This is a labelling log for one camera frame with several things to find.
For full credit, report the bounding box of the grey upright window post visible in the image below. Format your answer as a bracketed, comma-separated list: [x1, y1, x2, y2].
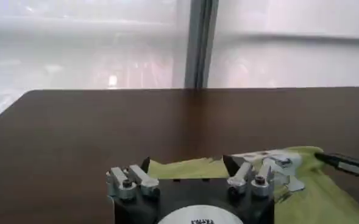
[183, 0, 220, 89]

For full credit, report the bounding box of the lime green t-shirt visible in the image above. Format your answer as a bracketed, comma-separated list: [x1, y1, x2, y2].
[147, 145, 359, 224]

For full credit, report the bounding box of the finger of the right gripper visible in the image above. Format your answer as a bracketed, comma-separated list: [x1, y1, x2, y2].
[314, 152, 359, 190]
[230, 148, 305, 193]

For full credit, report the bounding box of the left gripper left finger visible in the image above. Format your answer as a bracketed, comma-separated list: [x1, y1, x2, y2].
[105, 156, 161, 201]

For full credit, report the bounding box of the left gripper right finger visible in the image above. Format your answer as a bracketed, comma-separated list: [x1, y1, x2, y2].
[222, 154, 275, 199]

